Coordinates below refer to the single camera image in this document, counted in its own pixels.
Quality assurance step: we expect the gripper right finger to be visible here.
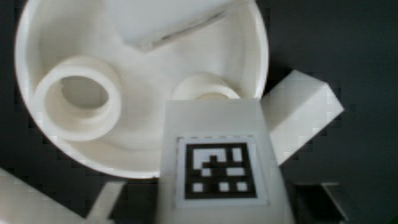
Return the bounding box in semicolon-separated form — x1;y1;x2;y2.
292;182;356;224

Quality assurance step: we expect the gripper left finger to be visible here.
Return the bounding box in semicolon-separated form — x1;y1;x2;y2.
86;181;159;224

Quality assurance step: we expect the white stool leg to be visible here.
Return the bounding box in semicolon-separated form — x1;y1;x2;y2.
104;0;253;51
157;99;295;224

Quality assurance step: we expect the white round stool seat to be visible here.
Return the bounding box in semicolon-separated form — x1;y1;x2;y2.
15;0;269;179

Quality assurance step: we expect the white front barrier wall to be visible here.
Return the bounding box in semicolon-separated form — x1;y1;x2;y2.
0;168;86;224

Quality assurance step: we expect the white barrier wall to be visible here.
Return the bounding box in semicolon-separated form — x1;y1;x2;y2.
262;70;345;164
0;168;86;224

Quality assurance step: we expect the white right barrier wall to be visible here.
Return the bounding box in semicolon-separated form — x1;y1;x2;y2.
262;70;345;164

